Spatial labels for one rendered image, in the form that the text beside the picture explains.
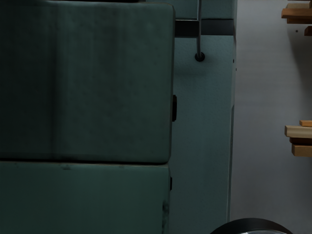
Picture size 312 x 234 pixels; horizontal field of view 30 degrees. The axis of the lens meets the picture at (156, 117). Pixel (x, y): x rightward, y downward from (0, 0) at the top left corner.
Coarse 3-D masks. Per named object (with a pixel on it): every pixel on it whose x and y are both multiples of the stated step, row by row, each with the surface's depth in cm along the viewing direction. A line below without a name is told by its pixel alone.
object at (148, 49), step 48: (0, 0) 32; (48, 0) 32; (96, 0) 32; (0, 48) 32; (48, 48) 32; (96, 48) 32; (144, 48) 32; (0, 96) 32; (48, 96) 32; (96, 96) 32; (144, 96) 32; (0, 144) 32; (48, 144) 32; (96, 144) 32; (144, 144) 32
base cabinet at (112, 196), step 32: (0, 160) 32; (0, 192) 32; (32, 192) 32; (64, 192) 32; (96, 192) 32; (128, 192) 32; (160, 192) 32; (0, 224) 32; (32, 224) 32; (64, 224) 32; (96, 224) 32; (128, 224) 32; (160, 224) 32
